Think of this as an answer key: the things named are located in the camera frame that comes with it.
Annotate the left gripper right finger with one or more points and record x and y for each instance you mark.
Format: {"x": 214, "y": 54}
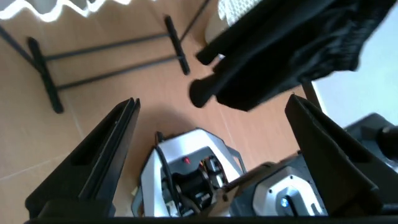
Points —
{"x": 335, "y": 161}

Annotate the black shorts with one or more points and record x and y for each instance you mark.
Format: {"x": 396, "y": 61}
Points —
{"x": 295, "y": 46}

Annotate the beige curtain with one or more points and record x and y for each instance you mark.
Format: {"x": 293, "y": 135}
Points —
{"x": 46, "y": 4}

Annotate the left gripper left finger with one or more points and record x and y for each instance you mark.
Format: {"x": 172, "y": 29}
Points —
{"x": 102, "y": 155}

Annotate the black clothes rack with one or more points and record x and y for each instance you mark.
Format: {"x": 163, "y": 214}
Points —
{"x": 46, "y": 77}

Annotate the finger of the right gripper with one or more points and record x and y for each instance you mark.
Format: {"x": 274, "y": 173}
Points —
{"x": 211, "y": 51}
{"x": 203, "y": 91}

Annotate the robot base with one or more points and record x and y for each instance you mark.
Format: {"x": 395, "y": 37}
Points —
{"x": 192, "y": 149}

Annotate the white laundry basket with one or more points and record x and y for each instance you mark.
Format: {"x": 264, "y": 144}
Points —
{"x": 214, "y": 31}

